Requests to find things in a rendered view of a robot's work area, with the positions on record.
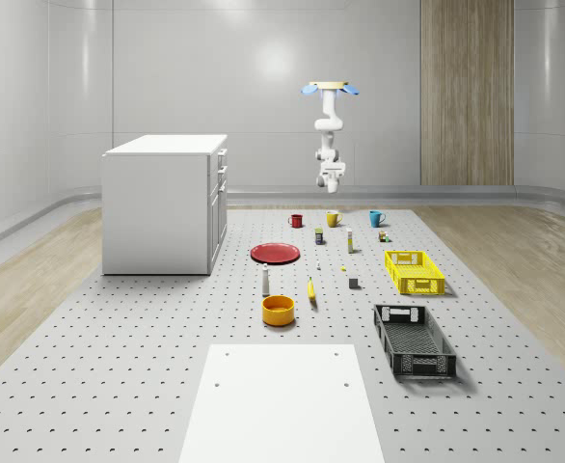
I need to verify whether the drone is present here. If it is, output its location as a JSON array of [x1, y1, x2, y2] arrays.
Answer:
[[300, 80, 362, 97]]

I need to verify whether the yellow bowl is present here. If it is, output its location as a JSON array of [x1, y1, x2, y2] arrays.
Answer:
[[261, 294, 296, 327]]

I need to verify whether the red plate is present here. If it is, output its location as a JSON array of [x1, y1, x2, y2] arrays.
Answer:
[[250, 242, 302, 265]]

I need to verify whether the white board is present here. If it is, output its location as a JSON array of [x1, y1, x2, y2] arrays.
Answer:
[[178, 343, 387, 463]]

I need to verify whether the white cabinet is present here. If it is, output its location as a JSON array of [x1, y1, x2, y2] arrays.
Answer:
[[101, 133, 229, 277]]

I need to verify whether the yellow basket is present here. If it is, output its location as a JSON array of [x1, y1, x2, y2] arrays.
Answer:
[[384, 250, 447, 296]]

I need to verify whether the dark grey basket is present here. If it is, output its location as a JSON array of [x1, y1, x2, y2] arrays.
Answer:
[[372, 304, 458, 378]]

